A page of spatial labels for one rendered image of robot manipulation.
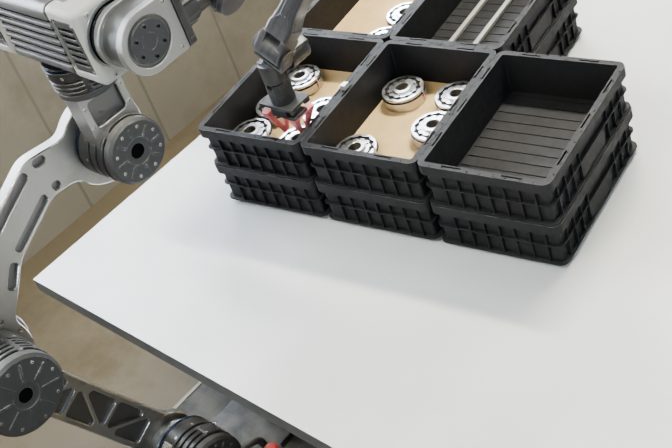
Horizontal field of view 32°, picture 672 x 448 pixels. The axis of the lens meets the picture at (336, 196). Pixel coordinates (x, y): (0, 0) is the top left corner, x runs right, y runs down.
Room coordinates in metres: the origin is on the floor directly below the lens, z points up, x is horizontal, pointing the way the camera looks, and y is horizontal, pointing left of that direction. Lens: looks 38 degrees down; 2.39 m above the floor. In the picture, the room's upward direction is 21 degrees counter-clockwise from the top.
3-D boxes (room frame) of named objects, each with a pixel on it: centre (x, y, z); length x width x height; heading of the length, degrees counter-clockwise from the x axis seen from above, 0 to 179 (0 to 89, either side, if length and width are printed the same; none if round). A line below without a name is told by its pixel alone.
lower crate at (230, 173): (2.36, 0.00, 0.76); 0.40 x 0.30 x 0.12; 135
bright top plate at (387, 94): (2.28, -0.23, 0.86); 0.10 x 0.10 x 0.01
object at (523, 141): (1.93, -0.42, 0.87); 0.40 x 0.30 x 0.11; 135
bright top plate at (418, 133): (2.10, -0.26, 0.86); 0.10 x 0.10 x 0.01
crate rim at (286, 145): (2.36, 0.00, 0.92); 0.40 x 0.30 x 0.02; 135
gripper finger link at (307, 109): (2.22, 0.02, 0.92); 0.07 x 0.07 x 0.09; 38
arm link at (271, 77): (2.24, 0.03, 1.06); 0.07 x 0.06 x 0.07; 125
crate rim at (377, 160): (2.15, -0.21, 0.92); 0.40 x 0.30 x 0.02; 135
